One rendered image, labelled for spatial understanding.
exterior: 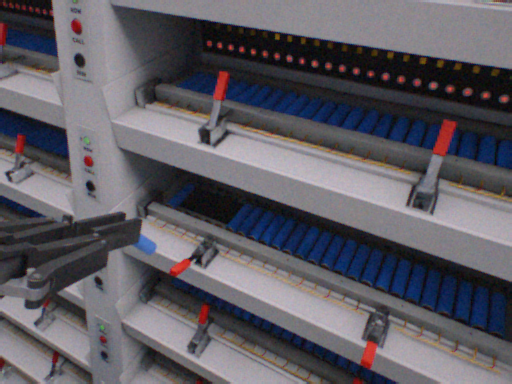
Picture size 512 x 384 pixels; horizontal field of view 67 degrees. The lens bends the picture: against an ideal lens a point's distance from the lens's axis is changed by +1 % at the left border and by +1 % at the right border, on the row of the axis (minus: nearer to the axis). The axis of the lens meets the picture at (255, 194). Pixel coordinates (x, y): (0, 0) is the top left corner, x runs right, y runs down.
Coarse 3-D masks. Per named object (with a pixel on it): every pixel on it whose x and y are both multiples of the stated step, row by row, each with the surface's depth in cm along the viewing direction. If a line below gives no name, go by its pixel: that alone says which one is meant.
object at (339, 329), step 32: (160, 192) 68; (224, 224) 65; (160, 256) 61; (224, 256) 60; (224, 288) 57; (256, 288) 55; (288, 288) 55; (288, 320) 53; (320, 320) 51; (352, 320) 51; (352, 352) 50; (384, 352) 48; (416, 352) 48; (448, 352) 48
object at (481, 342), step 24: (168, 216) 63; (216, 240) 61; (240, 240) 59; (264, 264) 57; (288, 264) 55; (336, 288) 53; (360, 288) 52; (408, 312) 49; (432, 312) 49; (456, 336) 47; (480, 336) 47; (504, 360) 46
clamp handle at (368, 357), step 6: (378, 324) 48; (372, 330) 47; (378, 330) 48; (372, 336) 46; (378, 336) 47; (372, 342) 45; (366, 348) 44; (372, 348) 44; (366, 354) 43; (372, 354) 43; (366, 360) 42; (372, 360) 43; (366, 366) 42
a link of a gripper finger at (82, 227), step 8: (96, 216) 43; (104, 216) 43; (112, 216) 44; (120, 216) 45; (80, 224) 40; (88, 224) 41; (96, 224) 42; (104, 224) 43; (80, 232) 40; (88, 232) 41
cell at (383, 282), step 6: (384, 258) 57; (390, 258) 57; (396, 258) 57; (384, 264) 56; (390, 264) 56; (396, 264) 57; (384, 270) 55; (390, 270) 55; (378, 276) 55; (384, 276) 54; (390, 276) 54; (378, 282) 54; (384, 282) 53; (390, 282) 54; (384, 288) 53
